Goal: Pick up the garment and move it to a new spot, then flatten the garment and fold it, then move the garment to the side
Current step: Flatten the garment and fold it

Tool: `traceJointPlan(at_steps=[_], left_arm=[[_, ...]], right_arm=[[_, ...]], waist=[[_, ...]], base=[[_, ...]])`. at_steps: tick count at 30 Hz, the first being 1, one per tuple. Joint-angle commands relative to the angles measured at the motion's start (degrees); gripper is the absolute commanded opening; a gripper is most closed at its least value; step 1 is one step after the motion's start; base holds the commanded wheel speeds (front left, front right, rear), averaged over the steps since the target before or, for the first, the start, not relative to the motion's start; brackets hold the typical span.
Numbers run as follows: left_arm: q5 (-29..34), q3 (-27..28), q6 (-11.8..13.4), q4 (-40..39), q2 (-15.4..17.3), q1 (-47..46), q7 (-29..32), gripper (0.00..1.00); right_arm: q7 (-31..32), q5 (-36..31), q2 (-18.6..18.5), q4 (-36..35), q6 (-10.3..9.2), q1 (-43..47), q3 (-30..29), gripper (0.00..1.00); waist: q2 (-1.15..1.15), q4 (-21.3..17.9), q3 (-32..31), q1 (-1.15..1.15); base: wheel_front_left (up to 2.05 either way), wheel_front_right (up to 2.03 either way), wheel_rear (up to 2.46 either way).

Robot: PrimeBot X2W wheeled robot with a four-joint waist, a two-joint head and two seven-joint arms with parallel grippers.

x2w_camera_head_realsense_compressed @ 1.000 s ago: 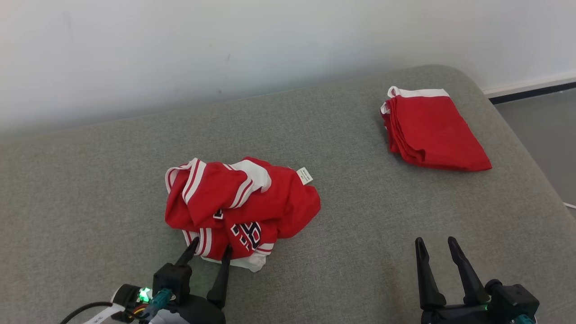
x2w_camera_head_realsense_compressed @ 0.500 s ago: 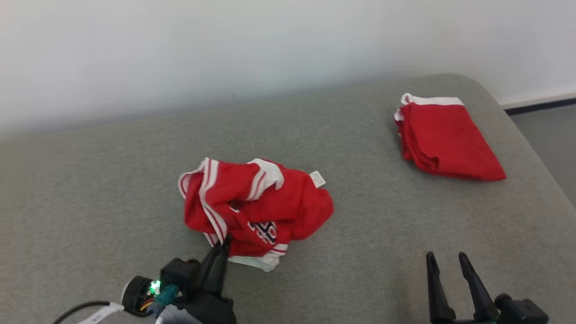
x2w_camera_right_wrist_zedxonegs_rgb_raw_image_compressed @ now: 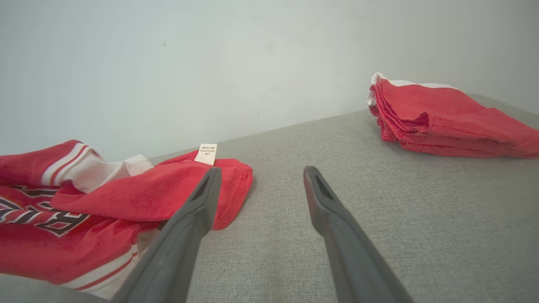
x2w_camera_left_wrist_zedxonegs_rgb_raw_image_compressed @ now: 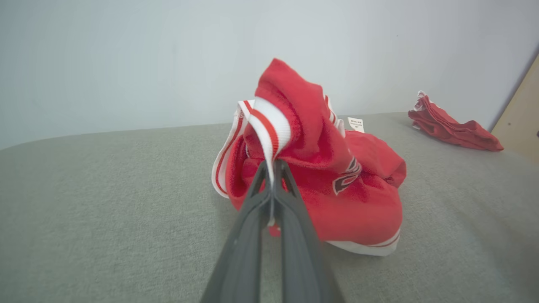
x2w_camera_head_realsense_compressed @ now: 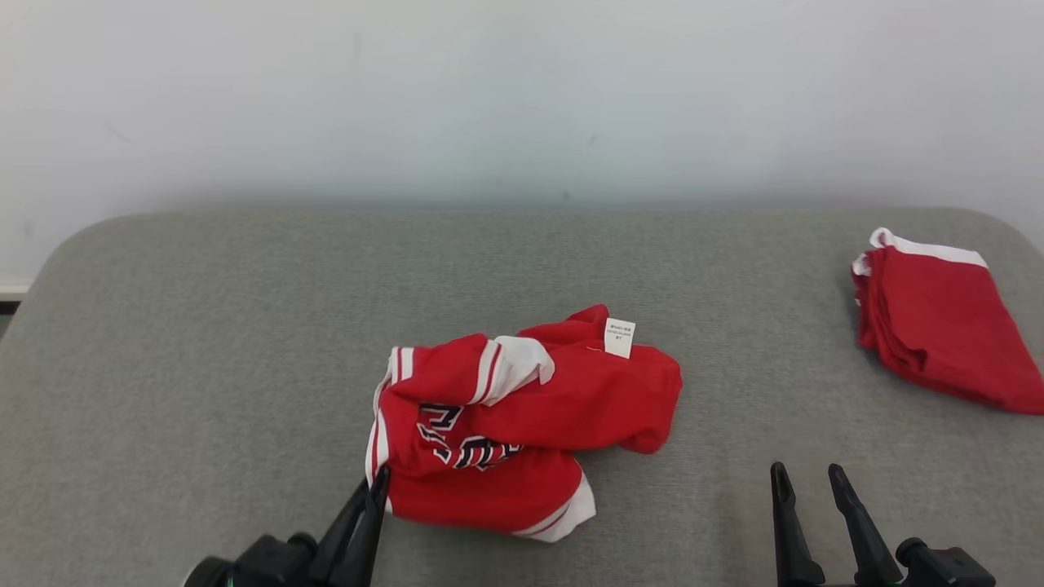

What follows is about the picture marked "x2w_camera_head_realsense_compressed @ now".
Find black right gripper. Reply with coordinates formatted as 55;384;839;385
770;462;997;587

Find red basketball jersey number 23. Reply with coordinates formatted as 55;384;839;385
365;304;683;544

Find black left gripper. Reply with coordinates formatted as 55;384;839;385
184;465;392;587

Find red shorts with white trim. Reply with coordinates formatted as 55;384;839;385
851;227;1044;416

